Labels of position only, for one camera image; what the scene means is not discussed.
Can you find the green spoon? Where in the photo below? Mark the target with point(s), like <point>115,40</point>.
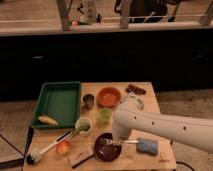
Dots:
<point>79,129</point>

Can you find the wooden block with black handle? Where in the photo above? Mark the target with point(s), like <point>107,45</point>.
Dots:
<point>76,160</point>

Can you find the blue sponge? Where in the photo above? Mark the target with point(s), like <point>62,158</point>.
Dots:
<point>147,146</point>

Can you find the wooden table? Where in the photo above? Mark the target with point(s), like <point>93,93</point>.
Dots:
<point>129,159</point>

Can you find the small green cup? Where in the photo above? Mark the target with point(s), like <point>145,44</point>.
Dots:
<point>105,115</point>

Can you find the orange bowl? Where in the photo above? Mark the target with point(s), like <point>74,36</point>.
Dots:
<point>108,97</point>

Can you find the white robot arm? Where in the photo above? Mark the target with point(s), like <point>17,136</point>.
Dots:
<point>129,115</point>

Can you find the white mug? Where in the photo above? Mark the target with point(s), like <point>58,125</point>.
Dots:
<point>82,122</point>

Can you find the silver metal fork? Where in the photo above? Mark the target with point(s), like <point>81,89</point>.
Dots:
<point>105,141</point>

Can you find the white dish brush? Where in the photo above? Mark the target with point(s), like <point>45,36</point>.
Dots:
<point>35,156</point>

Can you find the green plastic tray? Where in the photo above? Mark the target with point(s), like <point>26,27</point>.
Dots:
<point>59,101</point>

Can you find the dark purple bowl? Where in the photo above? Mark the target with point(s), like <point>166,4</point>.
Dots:
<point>104,152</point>

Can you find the red yellow apple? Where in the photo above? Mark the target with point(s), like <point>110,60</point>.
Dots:
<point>63,148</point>

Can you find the small metal cup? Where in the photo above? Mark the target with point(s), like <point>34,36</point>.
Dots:
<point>88,100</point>

